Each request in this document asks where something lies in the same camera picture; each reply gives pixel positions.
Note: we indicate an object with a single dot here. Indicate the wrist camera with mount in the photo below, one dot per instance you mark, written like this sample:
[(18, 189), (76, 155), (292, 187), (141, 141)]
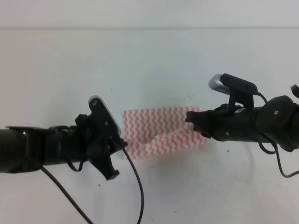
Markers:
[(239, 91), (102, 116)]

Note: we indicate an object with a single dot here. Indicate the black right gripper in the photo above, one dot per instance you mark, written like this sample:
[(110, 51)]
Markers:
[(239, 126)]

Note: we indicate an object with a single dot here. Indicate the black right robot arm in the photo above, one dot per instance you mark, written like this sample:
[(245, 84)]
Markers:
[(277, 121)]

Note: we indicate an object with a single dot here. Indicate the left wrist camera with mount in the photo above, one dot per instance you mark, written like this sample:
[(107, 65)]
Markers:
[(102, 116)]

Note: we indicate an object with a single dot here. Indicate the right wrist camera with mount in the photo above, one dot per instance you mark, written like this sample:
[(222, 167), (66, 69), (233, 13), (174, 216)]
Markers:
[(239, 91)]

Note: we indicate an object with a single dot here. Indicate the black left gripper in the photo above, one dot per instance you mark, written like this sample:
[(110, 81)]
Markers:
[(83, 142)]

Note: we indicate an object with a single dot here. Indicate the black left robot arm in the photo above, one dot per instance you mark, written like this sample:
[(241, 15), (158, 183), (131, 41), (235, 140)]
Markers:
[(24, 149)]

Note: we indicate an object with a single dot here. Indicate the pink white wavy striped towel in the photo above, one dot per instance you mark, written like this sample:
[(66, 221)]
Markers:
[(157, 131)]

